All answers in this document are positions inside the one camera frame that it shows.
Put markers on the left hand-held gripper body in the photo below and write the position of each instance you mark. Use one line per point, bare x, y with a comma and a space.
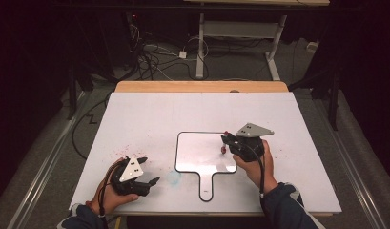
132, 171

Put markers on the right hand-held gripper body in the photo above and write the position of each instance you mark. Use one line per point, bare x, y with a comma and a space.
251, 130

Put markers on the person's left hand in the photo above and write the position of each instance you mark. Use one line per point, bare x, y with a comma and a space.
111, 202

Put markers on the person's right hand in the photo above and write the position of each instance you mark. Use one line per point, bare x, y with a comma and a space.
259, 173

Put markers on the large white cover board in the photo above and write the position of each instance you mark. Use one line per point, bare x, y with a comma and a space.
157, 111

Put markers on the wooden table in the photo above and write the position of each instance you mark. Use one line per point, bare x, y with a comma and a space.
199, 86

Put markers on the black metal stand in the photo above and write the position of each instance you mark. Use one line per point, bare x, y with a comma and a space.
334, 101
71, 95

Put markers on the white power adapter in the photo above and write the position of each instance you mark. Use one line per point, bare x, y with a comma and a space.
182, 54

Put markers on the white-framed desk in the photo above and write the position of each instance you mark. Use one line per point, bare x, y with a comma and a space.
238, 29

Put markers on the metal floor rail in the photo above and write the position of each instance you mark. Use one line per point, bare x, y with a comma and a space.
46, 162
351, 165

